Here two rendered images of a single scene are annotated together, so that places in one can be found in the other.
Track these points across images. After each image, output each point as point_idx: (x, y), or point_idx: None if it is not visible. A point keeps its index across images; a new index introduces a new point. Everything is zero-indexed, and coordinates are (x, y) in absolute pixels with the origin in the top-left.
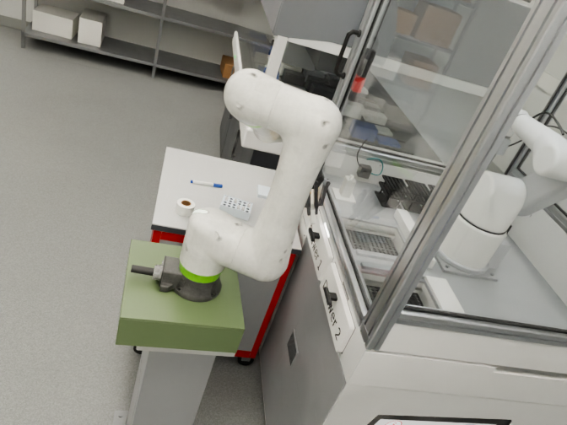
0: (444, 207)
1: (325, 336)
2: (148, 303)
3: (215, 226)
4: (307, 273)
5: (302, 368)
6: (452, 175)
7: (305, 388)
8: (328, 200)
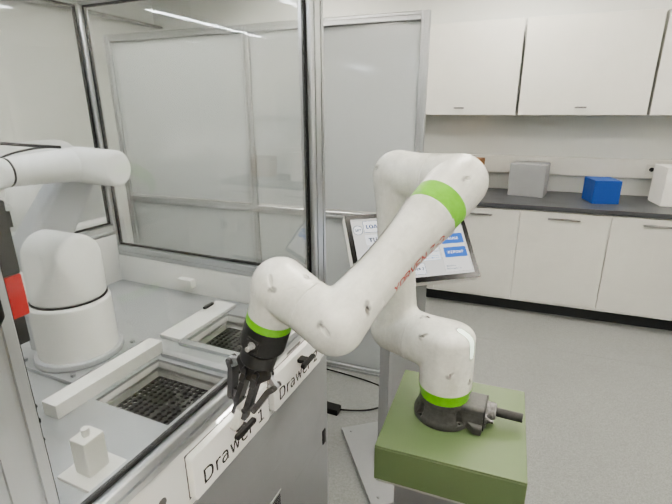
0: (324, 178)
1: (297, 400)
2: (497, 399)
3: (451, 319)
4: (233, 486)
5: (292, 466)
6: (319, 157)
7: (305, 449)
8: (185, 423)
